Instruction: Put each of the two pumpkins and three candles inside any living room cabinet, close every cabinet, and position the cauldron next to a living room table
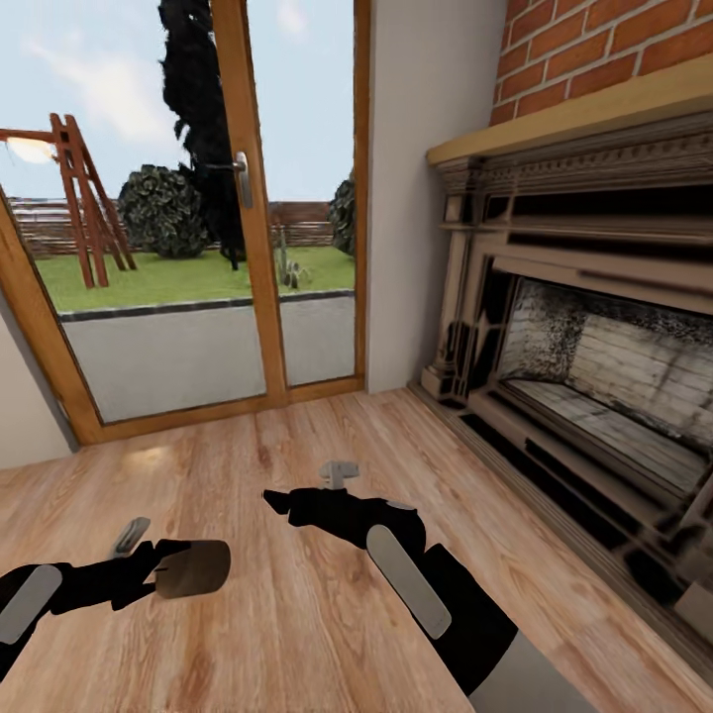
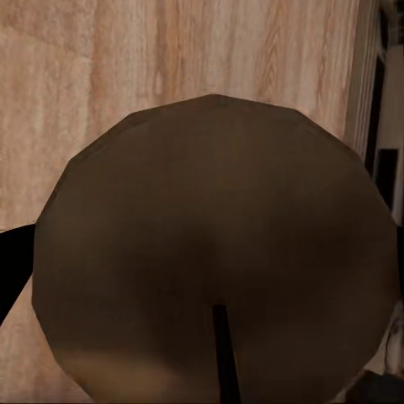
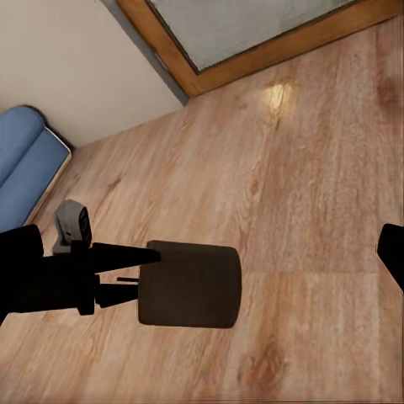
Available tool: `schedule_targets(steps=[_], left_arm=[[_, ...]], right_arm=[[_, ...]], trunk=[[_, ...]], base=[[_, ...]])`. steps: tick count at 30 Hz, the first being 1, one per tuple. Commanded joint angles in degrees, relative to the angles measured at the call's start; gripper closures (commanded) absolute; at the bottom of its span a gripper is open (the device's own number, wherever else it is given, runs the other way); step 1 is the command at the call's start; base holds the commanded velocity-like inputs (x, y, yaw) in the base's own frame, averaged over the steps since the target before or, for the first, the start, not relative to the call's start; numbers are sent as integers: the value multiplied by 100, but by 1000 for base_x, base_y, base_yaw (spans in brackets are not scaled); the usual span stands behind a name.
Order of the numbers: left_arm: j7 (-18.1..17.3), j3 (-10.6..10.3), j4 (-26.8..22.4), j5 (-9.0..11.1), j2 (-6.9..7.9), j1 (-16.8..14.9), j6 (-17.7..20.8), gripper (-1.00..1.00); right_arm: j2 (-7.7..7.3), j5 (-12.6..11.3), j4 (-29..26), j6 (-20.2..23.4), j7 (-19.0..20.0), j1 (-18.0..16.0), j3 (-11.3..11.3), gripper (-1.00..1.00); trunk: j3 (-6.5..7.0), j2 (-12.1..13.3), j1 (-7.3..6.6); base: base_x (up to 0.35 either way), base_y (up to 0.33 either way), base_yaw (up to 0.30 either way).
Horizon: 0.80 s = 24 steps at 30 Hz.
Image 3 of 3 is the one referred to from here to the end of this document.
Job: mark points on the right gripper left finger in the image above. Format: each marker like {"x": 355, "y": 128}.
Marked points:
{"x": 20, "y": 251}

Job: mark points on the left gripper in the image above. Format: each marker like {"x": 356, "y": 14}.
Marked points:
{"x": 63, "y": 282}

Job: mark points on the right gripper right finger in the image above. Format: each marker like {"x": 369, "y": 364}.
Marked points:
{"x": 391, "y": 251}

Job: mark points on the door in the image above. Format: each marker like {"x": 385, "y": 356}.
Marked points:
{"x": 204, "y": 44}

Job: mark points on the pillar candle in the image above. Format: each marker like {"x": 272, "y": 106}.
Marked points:
{"x": 194, "y": 285}

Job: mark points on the sofa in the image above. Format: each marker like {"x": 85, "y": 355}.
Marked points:
{"x": 32, "y": 158}

